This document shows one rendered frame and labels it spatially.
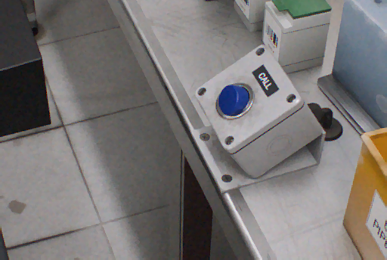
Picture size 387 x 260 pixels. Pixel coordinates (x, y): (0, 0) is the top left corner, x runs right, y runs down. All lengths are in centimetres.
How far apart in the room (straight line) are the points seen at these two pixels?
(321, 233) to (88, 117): 135
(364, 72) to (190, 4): 21
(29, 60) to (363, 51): 27
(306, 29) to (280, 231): 19
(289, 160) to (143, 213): 109
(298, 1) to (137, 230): 106
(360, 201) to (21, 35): 30
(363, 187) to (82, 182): 127
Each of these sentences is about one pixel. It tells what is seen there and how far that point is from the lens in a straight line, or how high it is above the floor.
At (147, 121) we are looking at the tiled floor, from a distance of 194.
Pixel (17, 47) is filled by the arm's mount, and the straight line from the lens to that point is 68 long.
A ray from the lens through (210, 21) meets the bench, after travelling 81.
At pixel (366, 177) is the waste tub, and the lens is 59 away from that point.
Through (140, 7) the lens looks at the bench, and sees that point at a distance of 83.
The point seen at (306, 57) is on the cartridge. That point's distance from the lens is 76.
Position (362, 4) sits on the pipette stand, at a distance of 69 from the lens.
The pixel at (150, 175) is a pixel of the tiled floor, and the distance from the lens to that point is 182.
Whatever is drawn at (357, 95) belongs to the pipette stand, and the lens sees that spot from 73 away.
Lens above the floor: 139
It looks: 45 degrees down
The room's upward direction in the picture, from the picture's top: 2 degrees clockwise
